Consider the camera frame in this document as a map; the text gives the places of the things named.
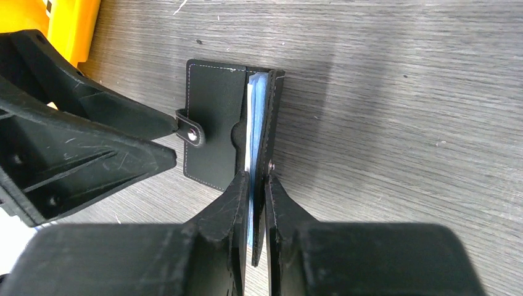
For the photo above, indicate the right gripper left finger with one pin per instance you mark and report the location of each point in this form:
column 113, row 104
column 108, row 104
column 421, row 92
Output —
column 203, row 256

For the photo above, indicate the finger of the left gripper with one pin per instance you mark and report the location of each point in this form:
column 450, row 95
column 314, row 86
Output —
column 33, row 65
column 54, row 164

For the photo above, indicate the white plastic tray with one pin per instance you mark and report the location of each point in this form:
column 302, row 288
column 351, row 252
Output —
column 14, row 238

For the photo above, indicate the black leather card holder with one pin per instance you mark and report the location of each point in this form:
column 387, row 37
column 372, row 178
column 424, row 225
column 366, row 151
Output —
column 228, row 125

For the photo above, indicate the yellow plastic bin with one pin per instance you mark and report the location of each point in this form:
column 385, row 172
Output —
column 68, row 24

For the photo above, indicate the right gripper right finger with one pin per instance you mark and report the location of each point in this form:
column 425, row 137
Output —
column 310, row 257

